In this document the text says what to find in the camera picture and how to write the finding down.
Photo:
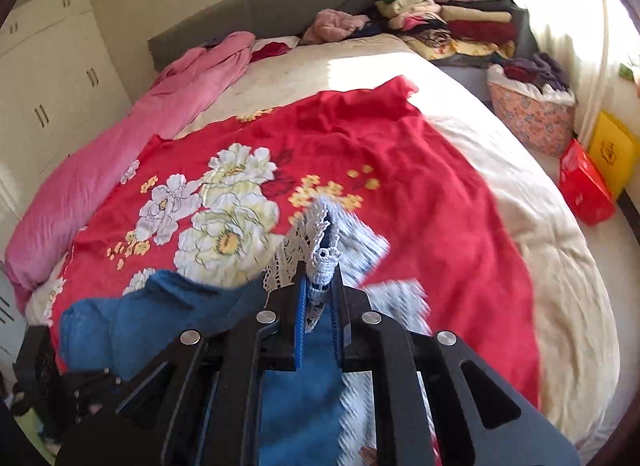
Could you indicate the red plastic bag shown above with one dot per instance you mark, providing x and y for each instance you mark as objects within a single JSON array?
[{"x": 585, "y": 185}]

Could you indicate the red floral blanket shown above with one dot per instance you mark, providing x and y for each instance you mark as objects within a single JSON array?
[{"x": 400, "y": 170}]

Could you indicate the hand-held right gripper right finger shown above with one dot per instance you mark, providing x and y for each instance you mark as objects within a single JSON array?
[{"x": 338, "y": 331}]

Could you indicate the white curtain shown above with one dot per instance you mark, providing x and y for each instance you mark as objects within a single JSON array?
[{"x": 565, "y": 5}]

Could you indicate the dark red garment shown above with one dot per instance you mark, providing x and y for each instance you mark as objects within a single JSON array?
[{"x": 272, "y": 49}]

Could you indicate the pink fluffy garment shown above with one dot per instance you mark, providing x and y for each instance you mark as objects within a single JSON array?
[{"x": 335, "y": 23}]

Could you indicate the floral fabric basket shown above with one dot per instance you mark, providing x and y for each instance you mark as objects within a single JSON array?
[{"x": 530, "y": 115}]

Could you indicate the grey padded headboard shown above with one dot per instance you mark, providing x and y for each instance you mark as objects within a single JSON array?
[{"x": 260, "y": 10}]

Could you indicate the pink quilt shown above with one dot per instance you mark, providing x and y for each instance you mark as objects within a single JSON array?
[{"x": 100, "y": 155}]

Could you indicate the yellow bag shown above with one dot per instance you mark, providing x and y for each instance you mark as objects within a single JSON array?
[{"x": 612, "y": 145}]

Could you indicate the blue jeans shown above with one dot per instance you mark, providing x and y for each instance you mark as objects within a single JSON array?
[{"x": 165, "y": 308}]

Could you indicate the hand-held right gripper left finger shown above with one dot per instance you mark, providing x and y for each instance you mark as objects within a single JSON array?
[{"x": 300, "y": 328}]

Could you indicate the pile of folded clothes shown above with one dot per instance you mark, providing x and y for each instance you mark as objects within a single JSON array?
[{"x": 475, "y": 20}]

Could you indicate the white wardrobe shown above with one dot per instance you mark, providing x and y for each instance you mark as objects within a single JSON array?
[{"x": 50, "y": 85}]

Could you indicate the purple clothes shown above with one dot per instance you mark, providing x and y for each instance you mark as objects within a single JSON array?
[{"x": 545, "y": 70}]

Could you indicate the bed with cream sheet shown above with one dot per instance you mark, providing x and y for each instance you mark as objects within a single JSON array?
[{"x": 550, "y": 246}]

